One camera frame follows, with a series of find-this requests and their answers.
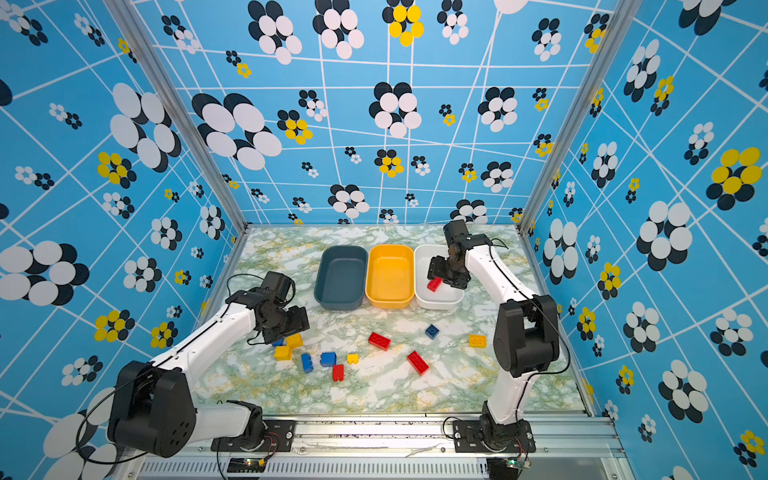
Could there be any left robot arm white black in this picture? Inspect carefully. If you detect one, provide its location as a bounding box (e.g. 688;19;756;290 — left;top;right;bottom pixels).
107;271;309;458

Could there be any aluminium front rail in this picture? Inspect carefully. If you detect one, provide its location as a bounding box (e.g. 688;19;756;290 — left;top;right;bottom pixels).
113;414;635;479

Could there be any small red lego brick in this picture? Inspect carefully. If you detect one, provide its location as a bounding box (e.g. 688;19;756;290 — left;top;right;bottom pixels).
332;364;345;382

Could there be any red lego brick long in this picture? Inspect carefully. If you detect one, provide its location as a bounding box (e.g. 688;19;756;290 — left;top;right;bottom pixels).
407;351;429;375

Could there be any yellow plastic bin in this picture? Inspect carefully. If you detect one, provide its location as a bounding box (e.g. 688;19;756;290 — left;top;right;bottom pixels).
365;244;415;309

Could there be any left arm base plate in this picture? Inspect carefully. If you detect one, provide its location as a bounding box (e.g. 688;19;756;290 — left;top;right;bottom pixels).
211;419;297;454

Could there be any blue lego brick square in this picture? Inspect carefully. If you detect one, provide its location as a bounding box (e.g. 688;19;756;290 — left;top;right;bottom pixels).
320;352;337;367

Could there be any white plastic bin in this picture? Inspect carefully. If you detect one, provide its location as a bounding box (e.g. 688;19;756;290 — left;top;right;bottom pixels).
413;243;466;311

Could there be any small blue lego brick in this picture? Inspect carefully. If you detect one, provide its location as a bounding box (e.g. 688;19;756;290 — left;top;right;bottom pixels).
425;325;439;339

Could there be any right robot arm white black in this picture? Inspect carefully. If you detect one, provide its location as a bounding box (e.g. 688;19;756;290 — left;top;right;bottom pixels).
427;220;561;453

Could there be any dark teal plastic bin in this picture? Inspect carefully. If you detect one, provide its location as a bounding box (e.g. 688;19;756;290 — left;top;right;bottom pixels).
314;245;368;311

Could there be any blue lego brick narrow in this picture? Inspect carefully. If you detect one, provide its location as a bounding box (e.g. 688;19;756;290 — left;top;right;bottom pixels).
301;353;314;374

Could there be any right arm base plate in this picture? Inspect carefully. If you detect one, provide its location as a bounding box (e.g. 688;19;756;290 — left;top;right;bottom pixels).
450;417;536;455

